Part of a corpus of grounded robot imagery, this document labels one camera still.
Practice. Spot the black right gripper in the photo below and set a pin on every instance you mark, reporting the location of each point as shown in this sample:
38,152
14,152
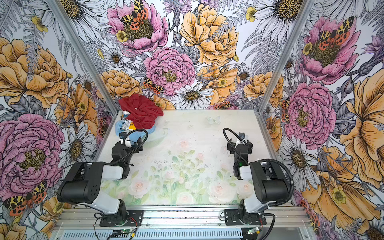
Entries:
238,146

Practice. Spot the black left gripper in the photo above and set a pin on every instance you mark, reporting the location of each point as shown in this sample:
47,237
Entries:
132,146

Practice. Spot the light blue drawstring cloth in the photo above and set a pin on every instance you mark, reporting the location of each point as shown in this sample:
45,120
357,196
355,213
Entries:
118,128

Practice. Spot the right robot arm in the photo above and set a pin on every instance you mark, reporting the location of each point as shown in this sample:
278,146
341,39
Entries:
272,180

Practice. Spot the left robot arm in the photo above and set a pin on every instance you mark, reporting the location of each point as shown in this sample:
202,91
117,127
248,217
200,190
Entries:
82,184

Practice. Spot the white yellow printed cloth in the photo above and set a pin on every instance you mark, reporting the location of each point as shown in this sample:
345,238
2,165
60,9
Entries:
127,125

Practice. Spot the dark red cloth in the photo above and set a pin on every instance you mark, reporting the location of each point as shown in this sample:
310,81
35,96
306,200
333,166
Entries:
143,111

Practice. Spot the green circuit board right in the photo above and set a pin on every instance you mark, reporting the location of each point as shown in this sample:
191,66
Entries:
252,231

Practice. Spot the green circuit board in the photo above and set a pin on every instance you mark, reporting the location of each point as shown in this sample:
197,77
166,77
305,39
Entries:
124,231
252,231

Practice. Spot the green circuit board left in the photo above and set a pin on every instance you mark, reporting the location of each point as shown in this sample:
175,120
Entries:
124,231

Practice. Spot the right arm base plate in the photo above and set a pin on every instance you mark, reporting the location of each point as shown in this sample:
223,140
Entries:
236,218

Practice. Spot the left aluminium corner post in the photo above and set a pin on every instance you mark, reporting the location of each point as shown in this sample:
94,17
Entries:
70,32

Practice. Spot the aluminium corner post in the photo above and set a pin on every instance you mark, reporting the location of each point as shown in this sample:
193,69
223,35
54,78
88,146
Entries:
291,41
70,32

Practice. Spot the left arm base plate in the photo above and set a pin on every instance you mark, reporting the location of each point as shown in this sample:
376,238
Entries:
133,218

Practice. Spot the aluminium front rail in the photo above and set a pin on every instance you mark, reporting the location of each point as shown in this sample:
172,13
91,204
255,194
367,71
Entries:
172,217

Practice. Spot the white ventilated cable duct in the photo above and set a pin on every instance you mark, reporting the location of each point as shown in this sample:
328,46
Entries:
156,234

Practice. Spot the right aluminium corner post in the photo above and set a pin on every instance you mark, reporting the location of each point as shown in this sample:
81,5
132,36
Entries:
291,41

